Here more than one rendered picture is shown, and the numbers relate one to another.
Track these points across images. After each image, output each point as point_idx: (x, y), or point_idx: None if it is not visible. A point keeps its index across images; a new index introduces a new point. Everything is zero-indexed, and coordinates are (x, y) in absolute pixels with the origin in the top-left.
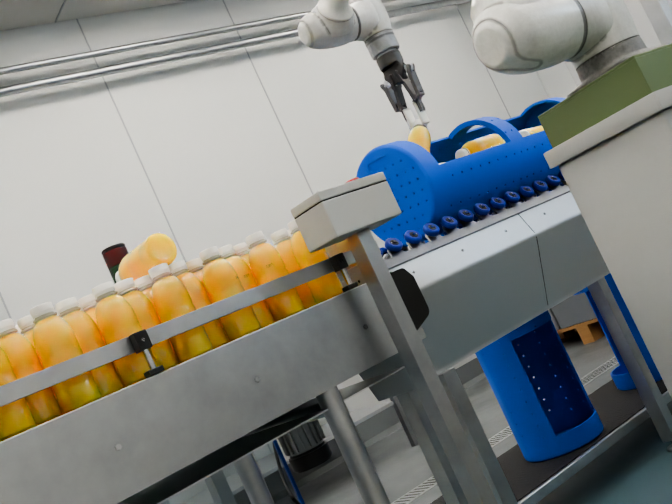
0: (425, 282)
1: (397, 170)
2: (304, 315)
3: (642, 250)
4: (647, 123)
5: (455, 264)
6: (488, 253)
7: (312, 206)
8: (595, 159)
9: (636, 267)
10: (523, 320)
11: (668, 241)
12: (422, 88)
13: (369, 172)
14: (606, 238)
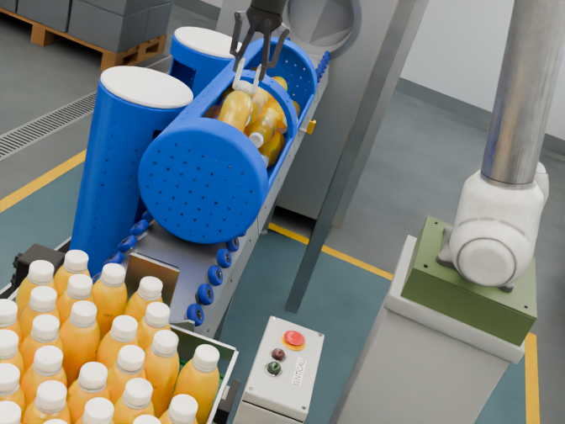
0: None
1: (229, 176)
2: None
3: (393, 403)
4: (493, 356)
5: (225, 303)
6: (239, 277)
7: (283, 415)
8: (425, 334)
9: (376, 406)
10: None
11: (419, 416)
12: (277, 59)
13: (191, 146)
14: (373, 375)
